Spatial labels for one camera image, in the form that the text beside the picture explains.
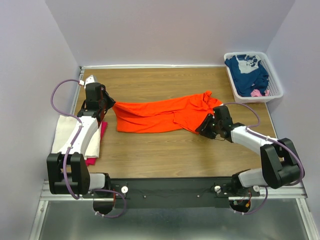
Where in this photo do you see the orange t-shirt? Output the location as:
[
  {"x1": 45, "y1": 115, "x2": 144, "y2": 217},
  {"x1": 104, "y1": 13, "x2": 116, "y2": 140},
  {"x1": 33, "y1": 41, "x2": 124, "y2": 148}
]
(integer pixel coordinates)
[{"x1": 112, "y1": 91, "x2": 223, "y2": 134}]

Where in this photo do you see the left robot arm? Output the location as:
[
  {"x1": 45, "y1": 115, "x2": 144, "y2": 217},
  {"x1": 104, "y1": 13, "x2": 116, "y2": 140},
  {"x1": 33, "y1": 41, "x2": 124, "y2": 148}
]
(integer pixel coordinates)
[{"x1": 46, "y1": 80, "x2": 116, "y2": 200}]

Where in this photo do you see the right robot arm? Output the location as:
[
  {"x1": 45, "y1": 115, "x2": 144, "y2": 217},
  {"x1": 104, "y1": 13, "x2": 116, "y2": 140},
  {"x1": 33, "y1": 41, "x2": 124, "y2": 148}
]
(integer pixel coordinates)
[{"x1": 195, "y1": 105, "x2": 305, "y2": 191}]

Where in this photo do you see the white folded t-shirt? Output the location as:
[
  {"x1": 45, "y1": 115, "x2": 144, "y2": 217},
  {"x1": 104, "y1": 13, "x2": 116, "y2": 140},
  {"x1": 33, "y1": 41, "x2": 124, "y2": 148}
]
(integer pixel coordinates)
[{"x1": 51, "y1": 115, "x2": 100, "y2": 157}]

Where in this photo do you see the pink garment in basket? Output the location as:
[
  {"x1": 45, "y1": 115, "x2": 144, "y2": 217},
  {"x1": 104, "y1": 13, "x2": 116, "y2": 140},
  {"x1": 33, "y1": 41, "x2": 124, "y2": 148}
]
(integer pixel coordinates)
[{"x1": 250, "y1": 89, "x2": 270, "y2": 97}]

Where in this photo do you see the white plastic laundry basket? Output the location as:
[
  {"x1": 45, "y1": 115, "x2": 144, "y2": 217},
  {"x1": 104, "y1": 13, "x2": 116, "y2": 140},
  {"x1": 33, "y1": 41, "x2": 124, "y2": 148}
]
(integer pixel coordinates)
[{"x1": 224, "y1": 51, "x2": 284, "y2": 104}]

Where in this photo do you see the navy blue printed t-shirt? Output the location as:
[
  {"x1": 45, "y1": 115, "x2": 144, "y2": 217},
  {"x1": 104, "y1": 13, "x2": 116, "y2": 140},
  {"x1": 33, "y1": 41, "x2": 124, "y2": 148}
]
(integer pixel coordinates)
[{"x1": 224, "y1": 54, "x2": 269, "y2": 97}]

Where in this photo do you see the magenta folded t-shirt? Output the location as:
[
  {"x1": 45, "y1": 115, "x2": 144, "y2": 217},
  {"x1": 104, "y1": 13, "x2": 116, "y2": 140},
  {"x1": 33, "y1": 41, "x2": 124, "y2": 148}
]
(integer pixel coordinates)
[{"x1": 84, "y1": 121, "x2": 108, "y2": 167}]

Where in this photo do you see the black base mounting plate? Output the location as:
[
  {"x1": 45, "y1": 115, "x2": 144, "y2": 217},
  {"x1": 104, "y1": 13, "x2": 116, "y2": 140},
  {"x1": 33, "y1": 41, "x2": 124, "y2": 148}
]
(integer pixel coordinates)
[{"x1": 92, "y1": 176, "x2": 260, "y2": 217}]

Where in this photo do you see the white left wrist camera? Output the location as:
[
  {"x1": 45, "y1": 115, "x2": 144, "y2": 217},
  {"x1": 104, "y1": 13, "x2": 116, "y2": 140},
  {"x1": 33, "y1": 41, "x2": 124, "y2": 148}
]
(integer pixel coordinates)
[{"x1": 78, "y1": 75, "x2": 98, "y2": 88}]

